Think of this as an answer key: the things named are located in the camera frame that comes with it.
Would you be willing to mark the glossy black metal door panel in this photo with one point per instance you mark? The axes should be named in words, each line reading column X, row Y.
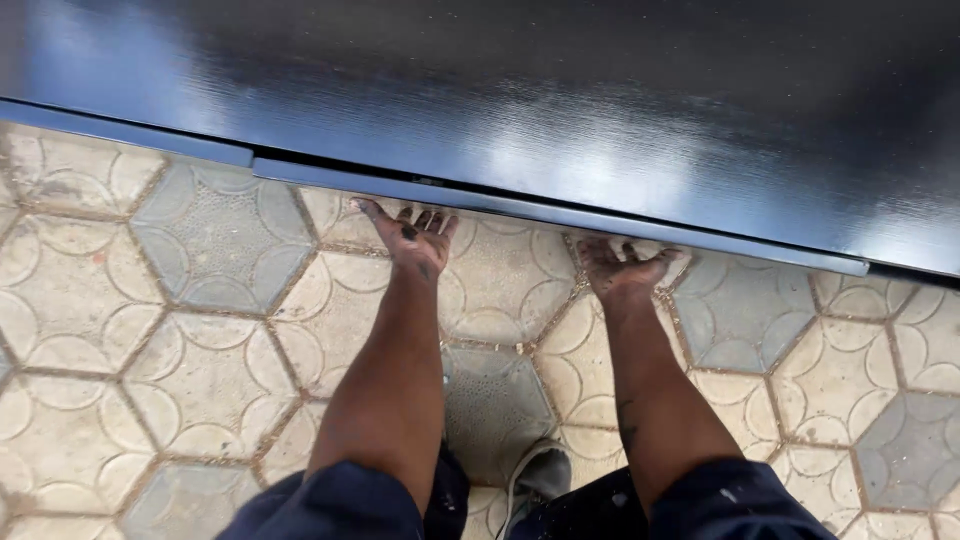
column 480, row 97

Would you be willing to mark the dark blue work overall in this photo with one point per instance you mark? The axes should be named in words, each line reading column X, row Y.
column 337, row 510

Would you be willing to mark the grey shoe with white lace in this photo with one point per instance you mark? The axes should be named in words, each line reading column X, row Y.
column 544, row 472

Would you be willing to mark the person's left hand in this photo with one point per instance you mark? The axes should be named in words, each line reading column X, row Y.
column 416, row 247

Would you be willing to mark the person's right hand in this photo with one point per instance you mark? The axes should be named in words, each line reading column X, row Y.
column 622, row 274

